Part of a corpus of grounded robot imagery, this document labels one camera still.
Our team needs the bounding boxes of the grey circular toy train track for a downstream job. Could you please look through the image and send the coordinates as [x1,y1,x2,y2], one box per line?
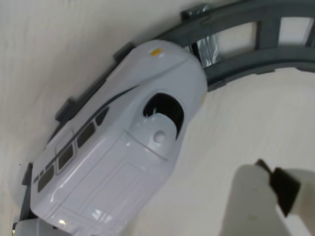
[14,0,315,236]

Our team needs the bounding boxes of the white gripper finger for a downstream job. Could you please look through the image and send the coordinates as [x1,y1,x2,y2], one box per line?
[221,159,288,236]
[269,167,315,236]

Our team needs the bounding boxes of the white Shinkansen toy locomotive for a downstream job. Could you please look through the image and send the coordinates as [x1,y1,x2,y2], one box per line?
[29,39,207,233]

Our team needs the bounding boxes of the silver tape strip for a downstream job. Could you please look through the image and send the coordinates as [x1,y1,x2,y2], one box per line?
[181,7,221,68]

